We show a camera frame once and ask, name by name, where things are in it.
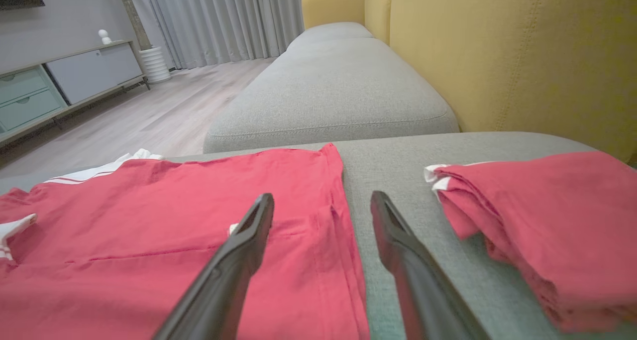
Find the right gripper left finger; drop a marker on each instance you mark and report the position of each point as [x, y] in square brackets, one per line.
[219, 290]

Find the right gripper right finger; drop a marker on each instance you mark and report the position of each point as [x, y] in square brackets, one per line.
[428, 295]

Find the red and white jersey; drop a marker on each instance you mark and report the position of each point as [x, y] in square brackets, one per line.
[124, 230]

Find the plain red garment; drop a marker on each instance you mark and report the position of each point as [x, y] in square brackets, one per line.
[547, 220]

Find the large grey sofa seat cushion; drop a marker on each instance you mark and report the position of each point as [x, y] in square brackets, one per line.
[393, 175]

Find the medium grey sofa seat cushion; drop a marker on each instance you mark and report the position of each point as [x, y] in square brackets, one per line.
[328, 91]

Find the white ribbed plant pot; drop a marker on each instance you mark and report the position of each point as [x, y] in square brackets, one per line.
[155, 65]

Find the grey and mint TV cabinet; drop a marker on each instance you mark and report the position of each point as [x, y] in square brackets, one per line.
[89, 73]

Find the yellow sofa backrest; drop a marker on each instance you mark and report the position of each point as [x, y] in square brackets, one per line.
[522, 56]

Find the grey pleated curtain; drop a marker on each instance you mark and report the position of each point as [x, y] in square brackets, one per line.
[224, 16]

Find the small white figurine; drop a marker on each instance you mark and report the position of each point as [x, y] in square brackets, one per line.
[104, 36]

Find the yellow sofa armrest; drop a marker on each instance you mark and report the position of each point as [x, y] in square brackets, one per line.
[333, 4]

